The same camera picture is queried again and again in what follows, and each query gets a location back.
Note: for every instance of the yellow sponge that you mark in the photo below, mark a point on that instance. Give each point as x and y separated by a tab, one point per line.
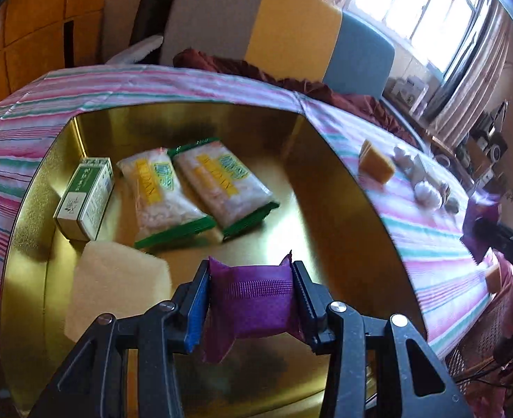
494	278
376	163

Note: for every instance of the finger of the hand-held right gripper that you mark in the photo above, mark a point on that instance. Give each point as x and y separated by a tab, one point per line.
491	231

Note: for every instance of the cream sponge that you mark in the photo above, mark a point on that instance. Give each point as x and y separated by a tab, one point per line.
117	287

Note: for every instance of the cane lattice chair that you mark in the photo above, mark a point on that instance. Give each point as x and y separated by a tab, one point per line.
474	339

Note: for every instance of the gold tin box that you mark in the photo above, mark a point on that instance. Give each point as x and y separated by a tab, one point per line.
326	209

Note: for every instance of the green white carton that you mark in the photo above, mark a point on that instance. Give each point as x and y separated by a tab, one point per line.
86	196

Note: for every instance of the striped side curtain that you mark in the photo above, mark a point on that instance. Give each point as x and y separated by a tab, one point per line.
474	78

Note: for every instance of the small brown yellow object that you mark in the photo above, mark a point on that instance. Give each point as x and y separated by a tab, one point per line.
445	188

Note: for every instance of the purple fabric pouch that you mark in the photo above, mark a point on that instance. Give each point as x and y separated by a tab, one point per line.
480	213
252	305

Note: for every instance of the window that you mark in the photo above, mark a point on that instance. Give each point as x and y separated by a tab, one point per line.
417	4

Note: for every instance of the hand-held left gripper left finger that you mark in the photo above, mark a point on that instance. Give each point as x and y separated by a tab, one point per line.
195	309

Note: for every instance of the tan garlic bulb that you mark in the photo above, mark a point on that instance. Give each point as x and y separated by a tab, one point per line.
453	204

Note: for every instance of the wooden wardrobe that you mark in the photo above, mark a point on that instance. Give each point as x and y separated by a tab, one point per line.
34	30

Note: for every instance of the green edged snack packet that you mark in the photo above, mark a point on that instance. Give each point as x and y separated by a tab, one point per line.
165	200
226	183

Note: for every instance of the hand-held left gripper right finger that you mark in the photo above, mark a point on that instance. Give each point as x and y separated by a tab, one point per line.
310	313

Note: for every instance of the grey yellow blue sofa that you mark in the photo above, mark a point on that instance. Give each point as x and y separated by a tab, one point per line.
295	30

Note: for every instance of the maroon blanket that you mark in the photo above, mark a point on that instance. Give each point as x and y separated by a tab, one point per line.
282	85

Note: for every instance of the cluttered shelf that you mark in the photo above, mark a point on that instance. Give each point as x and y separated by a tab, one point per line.
482	143

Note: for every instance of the white appliance box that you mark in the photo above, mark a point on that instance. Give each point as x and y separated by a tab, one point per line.
411	93

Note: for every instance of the small white box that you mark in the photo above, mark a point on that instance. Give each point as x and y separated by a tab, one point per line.
421	165

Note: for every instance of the striped tablecloth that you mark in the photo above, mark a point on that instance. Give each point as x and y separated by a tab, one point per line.
12	139

